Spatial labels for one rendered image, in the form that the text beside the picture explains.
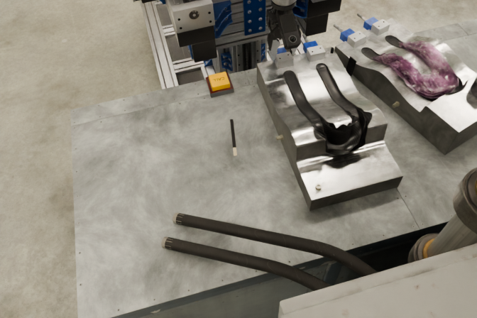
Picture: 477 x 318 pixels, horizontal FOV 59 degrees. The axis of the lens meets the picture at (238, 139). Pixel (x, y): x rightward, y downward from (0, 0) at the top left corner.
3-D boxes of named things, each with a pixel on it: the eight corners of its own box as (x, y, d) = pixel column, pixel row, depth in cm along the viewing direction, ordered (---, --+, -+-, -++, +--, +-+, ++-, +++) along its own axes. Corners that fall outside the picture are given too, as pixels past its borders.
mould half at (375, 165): (257, 82, 143) (256, 52, 132) (329, 66, 146) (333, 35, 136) (309, 211, 114) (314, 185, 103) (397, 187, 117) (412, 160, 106)
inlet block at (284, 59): (265, 47, 144) (265, 35, 139) (280, 45, 144) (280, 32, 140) (277, 74, 136) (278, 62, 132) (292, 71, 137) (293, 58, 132)
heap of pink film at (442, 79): (366, 60, 139) (371, 42, 133) (406, 40, 144) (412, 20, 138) (426, 110, 125) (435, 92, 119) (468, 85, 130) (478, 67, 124)
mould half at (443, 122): (333, 57, 149) (337, 33, 140) (387, 30, 156) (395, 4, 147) (444, 155, 123) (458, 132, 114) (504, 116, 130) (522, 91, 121)
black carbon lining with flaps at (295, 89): (280, 77, 135) (281, 54, 127) (327, 66, 137) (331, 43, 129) (320, 164, 115) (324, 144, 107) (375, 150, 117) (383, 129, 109)
